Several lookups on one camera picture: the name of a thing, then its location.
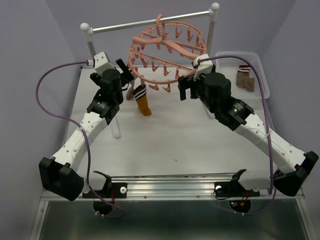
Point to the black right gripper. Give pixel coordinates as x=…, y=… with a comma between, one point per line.
x=188, y=82

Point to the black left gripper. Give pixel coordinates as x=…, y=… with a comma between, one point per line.
x=126, y=76

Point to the mustard yellow sock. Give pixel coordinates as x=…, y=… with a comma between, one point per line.
x=140, y=96

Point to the pink round clip hanger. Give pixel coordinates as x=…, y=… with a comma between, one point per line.
x=163, y=52

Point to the brown striped sock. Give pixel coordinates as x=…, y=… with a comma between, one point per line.
x=131, y=87

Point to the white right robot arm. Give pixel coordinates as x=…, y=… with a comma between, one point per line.
x=293, y=165

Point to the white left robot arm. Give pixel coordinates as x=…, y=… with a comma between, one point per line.
x=58, y=173

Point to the white plastic basket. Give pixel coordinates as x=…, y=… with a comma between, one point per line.
x=230, y=66

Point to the white clothes rack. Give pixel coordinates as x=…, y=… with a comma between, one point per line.
x=89, y=32

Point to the brown sock in basket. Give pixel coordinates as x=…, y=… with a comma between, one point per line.
x=243, y=79

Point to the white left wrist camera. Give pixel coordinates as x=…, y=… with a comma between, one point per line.
x=100, y=62

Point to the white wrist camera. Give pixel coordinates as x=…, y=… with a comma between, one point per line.
x=100, y=62
x=202, y=66

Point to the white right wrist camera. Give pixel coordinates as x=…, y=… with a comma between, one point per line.
x=202, y=66

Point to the aluminium mounting rail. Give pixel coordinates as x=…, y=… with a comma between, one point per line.
x=169, y=188

